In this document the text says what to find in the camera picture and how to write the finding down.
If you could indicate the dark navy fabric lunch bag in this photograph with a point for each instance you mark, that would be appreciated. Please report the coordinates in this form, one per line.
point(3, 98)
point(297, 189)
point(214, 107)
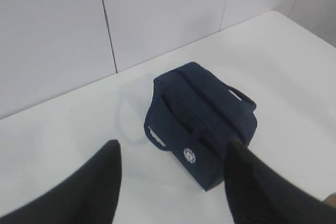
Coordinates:
point(194, 116)

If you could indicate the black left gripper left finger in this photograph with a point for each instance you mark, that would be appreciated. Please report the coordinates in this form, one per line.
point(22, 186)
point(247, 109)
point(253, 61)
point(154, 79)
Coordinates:
point(89, 195)

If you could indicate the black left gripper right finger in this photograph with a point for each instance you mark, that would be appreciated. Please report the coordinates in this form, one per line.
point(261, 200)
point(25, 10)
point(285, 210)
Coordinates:
point(257, 194)

